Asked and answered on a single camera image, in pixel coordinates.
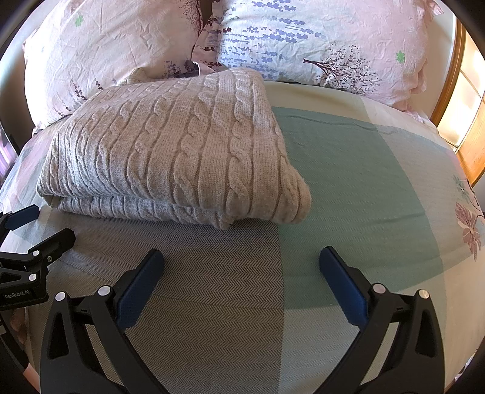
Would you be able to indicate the person's left hand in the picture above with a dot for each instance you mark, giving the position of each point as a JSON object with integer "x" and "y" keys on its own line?
{"x": 19, "y": 325}

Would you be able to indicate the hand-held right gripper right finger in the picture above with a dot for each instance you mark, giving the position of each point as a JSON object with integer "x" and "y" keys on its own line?
{"x": 343, "y": 288}

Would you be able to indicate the wooden headboard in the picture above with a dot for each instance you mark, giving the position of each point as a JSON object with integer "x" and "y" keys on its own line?
{"x": 460, "y": 113}

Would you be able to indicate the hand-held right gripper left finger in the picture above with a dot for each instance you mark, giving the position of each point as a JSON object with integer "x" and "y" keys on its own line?
{"x": 138, "y": 291}

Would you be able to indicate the pink pillow with tree print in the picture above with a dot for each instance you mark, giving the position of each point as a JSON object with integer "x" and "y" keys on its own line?
{"x": 322, "y": 41}

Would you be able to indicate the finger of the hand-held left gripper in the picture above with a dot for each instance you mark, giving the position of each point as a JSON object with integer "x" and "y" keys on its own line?
{"x": 57, "y": 240}
{"x": 22, "y": 218}

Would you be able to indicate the pink floral pillow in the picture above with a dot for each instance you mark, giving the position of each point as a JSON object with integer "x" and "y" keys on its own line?
{"x": 110, "y": 53}

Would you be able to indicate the green and grey checked blanket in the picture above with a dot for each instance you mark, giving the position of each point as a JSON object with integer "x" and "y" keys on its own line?
{"x": 303, "y": 235}

